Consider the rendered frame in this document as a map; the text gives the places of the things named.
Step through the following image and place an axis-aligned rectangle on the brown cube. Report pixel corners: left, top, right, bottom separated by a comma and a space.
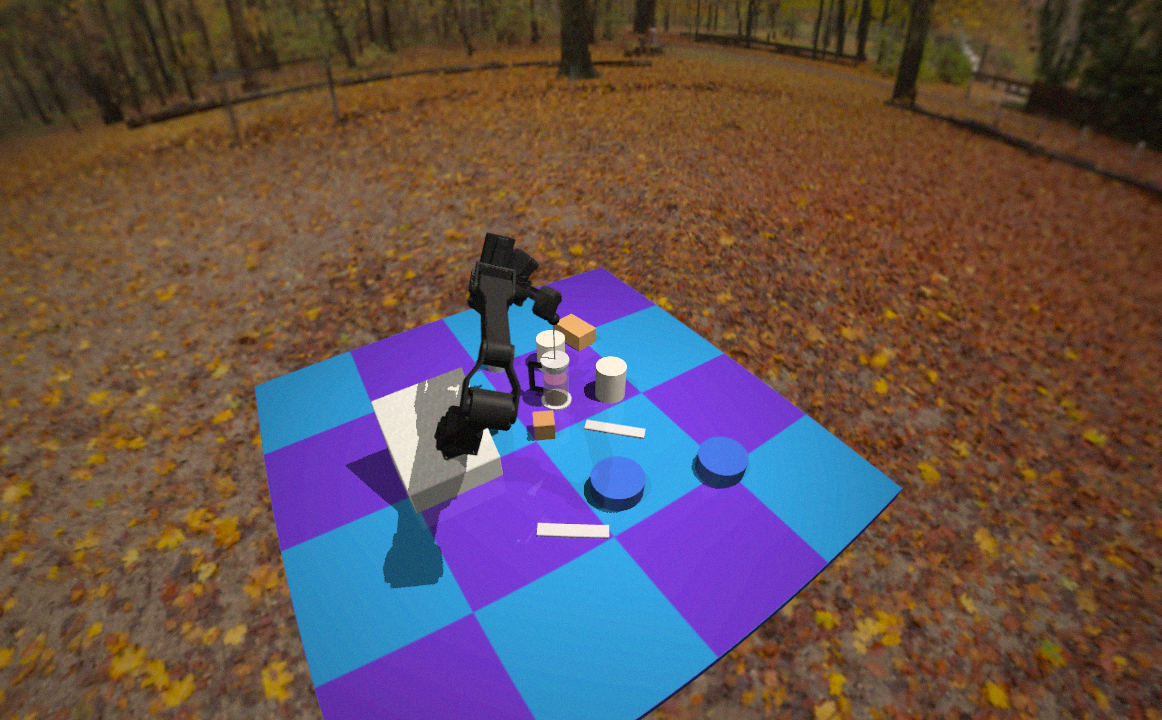
532, 411, 555, 441

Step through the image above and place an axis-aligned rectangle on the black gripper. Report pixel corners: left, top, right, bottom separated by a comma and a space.
512, 278, 562, 321

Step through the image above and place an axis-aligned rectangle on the cream cylinder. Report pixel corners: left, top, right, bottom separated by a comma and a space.
536, 330, 565, 363
595, 357, 627, 404

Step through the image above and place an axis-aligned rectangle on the dark blue short cylinder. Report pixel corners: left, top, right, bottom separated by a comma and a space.
590, 458, 645, 511
695, 435, 749, 488

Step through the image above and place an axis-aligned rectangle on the white flat bar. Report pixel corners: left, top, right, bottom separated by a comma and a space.
584, 420, 645, 439
537, 523, 609, 538

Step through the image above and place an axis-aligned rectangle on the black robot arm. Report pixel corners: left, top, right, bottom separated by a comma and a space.
433, 232, 539, 460

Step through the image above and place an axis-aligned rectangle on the tan rectangular block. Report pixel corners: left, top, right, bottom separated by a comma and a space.
555, 314, 596, 351

